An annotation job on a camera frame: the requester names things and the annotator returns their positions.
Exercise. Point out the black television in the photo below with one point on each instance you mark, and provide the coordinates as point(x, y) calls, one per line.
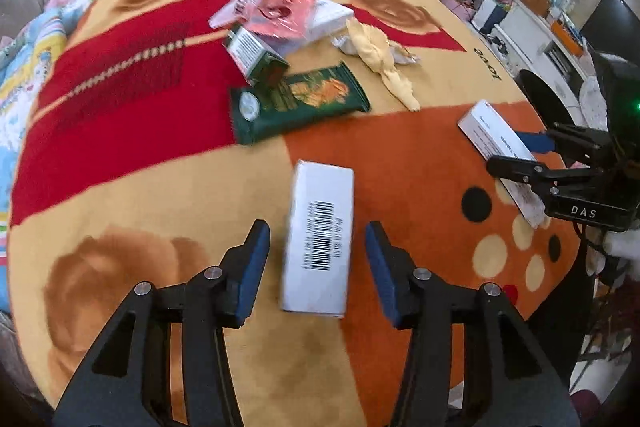
point(615, 19)

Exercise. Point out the white television cabinet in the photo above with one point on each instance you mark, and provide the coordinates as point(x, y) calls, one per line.
point(530, 32)

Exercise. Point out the round black bin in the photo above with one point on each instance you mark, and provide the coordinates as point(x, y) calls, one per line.
point(542, 99)

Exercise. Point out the small green box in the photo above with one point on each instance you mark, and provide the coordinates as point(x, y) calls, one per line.
point(250, 49)

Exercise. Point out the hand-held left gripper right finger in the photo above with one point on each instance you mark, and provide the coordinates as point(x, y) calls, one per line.
point(382, 272)

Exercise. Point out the white barcode box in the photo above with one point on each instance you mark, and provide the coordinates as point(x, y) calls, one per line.
point(320, 197)

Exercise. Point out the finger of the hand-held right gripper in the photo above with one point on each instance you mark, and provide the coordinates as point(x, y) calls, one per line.
point(515, 168)
point(535, 141)

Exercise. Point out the white dotted cloth bag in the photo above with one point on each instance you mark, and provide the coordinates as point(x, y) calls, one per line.
point(592, 104)

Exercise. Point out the colourful children's blanket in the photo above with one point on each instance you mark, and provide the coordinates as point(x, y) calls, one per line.
point(25, 72)

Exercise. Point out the dark blue bag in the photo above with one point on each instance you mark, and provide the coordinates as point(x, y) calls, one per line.
point(492, 14)

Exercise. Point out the rose printed blanket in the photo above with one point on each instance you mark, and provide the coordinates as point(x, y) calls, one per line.
point(425, 167)

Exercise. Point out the orange box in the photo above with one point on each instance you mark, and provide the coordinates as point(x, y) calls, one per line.
point(567, 39)

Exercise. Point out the pink plastic packet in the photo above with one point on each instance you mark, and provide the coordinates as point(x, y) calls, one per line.
point(330, 19)

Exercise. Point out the red cloth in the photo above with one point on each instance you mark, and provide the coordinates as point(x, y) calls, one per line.
point(587, 407)

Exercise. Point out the green snack packet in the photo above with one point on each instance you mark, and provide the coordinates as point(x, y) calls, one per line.
point(300, 99)

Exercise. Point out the pink plastic bag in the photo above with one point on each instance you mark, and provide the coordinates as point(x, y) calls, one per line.
point(280, 14)

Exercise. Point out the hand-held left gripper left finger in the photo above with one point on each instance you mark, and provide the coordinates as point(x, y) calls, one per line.
point(252, 267)

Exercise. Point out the white striped plastic packet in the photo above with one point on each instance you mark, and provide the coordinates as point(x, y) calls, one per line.
point(235, 7)

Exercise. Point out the yellow cloth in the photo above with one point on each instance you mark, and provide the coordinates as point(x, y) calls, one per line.
point(375, 52)

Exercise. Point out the white text-printed box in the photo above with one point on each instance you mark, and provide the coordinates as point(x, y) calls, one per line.
point(487, 127)

